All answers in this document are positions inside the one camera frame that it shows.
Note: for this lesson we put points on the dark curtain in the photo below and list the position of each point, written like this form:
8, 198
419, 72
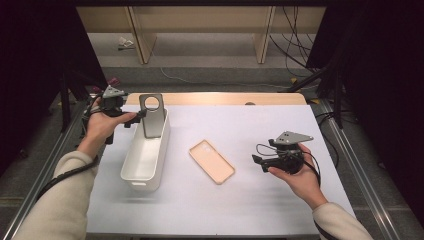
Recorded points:
33, 66
383, 83

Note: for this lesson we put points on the white table sheet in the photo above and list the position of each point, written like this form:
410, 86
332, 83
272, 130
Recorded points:
233, 206

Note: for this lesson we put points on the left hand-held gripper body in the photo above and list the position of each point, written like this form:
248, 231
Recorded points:
111, 103

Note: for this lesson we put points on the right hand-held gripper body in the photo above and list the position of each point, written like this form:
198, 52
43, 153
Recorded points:
290, 137

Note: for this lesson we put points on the grey phone case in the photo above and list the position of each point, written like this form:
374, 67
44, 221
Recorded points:
154, 123

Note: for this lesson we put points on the dark table grommet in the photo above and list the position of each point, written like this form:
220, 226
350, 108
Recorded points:
250, 103

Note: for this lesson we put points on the yellow floor tape piece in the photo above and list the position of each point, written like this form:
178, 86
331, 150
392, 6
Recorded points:
314, 101
293, 80

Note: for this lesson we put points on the beige phone case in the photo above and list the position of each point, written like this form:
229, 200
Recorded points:
211, 162

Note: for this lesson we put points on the white storage box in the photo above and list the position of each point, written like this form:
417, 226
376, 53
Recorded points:
143, 160

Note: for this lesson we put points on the metal floor rail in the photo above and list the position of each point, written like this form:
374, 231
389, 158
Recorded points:
363, 173
33, 196

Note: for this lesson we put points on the light wooden shelf unit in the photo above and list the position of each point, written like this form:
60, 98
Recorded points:
200, 20

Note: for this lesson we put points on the pink object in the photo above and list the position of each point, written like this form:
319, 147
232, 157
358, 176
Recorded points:
113, 81

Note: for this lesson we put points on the black metal stand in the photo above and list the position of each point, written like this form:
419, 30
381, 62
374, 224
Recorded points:
337, 106
65, 106

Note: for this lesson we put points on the crumpled white paper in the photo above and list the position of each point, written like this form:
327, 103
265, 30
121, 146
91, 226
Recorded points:
125, 42

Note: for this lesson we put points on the person's right hand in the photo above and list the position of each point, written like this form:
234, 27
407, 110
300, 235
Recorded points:
306, 183

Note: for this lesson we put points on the person's left hand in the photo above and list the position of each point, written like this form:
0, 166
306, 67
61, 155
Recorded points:
98, 130

